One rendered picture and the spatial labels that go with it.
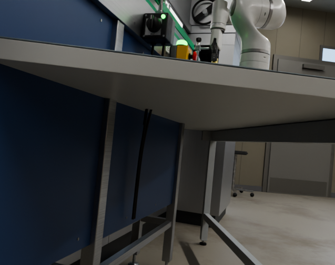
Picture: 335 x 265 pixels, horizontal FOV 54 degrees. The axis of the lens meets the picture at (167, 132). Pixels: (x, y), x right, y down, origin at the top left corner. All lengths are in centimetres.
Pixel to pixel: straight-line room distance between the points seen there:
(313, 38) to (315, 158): 193
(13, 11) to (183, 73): 30
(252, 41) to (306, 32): 459
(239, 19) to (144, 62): 91
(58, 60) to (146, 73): 14
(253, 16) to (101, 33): 72
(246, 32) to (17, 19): 97
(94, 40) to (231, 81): 41
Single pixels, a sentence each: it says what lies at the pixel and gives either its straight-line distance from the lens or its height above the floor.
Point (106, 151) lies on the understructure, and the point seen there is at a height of 57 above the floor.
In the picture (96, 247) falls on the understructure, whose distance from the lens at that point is 93.
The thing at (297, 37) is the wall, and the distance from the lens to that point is 587.
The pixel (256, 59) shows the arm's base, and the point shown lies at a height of 98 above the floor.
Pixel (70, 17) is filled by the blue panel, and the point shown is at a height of 86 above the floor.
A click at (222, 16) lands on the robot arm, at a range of 191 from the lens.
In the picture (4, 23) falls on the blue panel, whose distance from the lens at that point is 62.
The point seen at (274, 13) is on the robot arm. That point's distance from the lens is 146.
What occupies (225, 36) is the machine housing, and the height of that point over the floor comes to 148.
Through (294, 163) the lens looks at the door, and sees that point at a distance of 556.
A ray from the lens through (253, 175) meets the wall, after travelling 536.
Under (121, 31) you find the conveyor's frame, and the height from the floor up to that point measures 90.
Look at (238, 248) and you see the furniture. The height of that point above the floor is 20.
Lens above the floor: 61
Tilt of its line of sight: 2 degrees up
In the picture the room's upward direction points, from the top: 6 degrees clockwise
